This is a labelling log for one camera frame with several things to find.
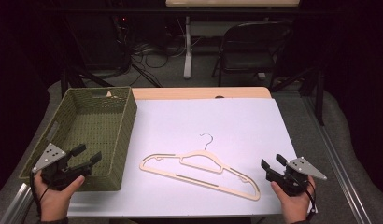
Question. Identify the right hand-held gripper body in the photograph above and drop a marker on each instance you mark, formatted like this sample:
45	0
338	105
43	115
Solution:
292	179

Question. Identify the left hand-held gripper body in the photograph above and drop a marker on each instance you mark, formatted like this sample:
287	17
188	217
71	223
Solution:
57	172

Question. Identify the green woven basket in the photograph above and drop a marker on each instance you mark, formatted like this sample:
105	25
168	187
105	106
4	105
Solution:
96	130

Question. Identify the beige clothes hanger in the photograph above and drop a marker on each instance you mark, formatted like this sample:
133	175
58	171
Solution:
199	157

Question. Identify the person's right hand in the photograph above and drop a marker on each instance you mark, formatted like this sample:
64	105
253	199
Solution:
295	207

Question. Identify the person's left hand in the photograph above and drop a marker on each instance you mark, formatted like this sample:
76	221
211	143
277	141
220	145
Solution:
55	202

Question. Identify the white table mat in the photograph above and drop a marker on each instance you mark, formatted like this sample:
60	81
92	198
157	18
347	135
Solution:
217	121

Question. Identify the black metal stand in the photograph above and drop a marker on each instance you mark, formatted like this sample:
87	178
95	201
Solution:
319	93
71	77

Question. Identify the black folding chair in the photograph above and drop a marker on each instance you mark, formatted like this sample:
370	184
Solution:
252	46

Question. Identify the white desk leg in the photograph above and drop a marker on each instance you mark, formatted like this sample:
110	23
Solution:
188	49

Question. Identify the light desk top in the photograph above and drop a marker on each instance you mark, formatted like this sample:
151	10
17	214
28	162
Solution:
231	2

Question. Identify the silver metal rail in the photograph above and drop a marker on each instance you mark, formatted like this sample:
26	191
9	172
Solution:
339	161
17	205

